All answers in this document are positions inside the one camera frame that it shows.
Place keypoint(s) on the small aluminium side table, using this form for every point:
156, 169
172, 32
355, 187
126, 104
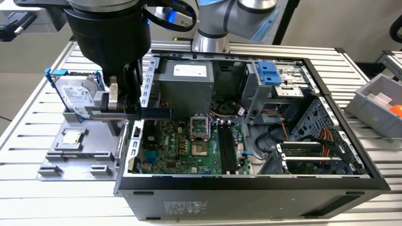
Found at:
391, 61

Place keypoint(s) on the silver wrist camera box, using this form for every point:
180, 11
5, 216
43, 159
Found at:
47, 21

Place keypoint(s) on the silver drive bay cage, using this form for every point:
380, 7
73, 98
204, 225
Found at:
289, 91

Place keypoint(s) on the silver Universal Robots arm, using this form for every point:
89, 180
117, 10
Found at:
214, 23

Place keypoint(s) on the disk bay with silver rails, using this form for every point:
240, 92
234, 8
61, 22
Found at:
301, 150

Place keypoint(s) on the white block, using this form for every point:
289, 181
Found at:
379, 97

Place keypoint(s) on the grey parts rack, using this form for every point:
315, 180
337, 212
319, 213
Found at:
94, 146

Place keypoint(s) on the blue port connector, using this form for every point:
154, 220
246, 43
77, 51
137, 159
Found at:
152, 157

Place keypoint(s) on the black RAM slot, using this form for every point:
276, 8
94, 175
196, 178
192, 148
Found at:
224, 148
230, 148

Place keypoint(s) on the thin locking lever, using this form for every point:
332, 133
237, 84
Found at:
209, 128

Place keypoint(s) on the grey plastic bin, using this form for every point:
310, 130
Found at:
373, 117

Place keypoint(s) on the silver CPU chip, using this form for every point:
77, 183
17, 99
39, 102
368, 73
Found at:
71, 137

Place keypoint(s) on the round black case speaker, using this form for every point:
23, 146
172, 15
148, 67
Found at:
229, 108

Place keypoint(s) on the black square chip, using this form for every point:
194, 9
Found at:
173, 164

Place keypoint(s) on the black frame post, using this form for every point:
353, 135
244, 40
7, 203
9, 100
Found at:
288, 23

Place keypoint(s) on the grey power supply unit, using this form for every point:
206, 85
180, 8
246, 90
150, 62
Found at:
185, 94

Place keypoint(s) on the blue plastic drive latch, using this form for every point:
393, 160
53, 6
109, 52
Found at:
269, 73

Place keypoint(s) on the hard disk in blue carrier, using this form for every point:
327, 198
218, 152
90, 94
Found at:
74, 96

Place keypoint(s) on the CPU socket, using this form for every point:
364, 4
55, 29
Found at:
200, 148

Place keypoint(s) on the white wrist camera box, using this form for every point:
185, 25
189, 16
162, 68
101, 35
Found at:
184, 17

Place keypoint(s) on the black open PC case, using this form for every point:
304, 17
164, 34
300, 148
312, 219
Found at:
220, 202

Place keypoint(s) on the white four pin connector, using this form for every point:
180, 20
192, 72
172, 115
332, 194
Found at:
180, 129

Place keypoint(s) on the orange ball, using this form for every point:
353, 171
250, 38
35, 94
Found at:
396, 110

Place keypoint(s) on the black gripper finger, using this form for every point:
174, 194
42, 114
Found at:
132, 94

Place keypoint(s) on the green Dell motherboard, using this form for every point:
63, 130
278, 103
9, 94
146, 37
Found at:
170, 150

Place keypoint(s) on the yellow tipped plug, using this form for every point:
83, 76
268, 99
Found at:
176, 38

